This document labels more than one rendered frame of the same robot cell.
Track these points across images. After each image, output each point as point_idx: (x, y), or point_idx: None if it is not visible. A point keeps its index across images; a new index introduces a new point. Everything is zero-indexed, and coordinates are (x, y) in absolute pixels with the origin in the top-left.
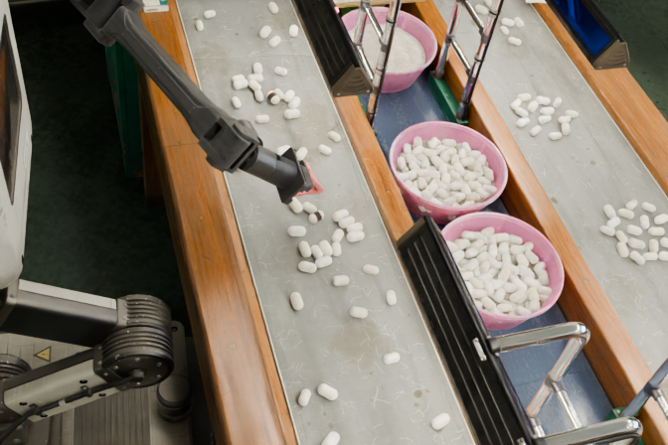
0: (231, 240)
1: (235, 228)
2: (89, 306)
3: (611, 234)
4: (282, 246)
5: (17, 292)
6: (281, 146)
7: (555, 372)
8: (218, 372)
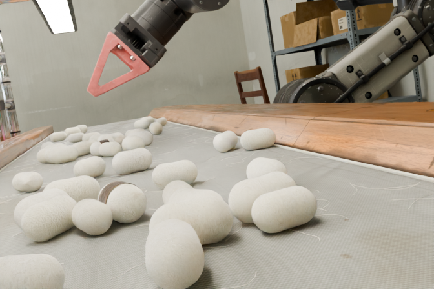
0: (230, 113)
1: (228, 126)
2: (345, 55)
3: None
4: (163, 140)
5: (395, 17)
6: (132, 177)
7: None
8: (230, 104)
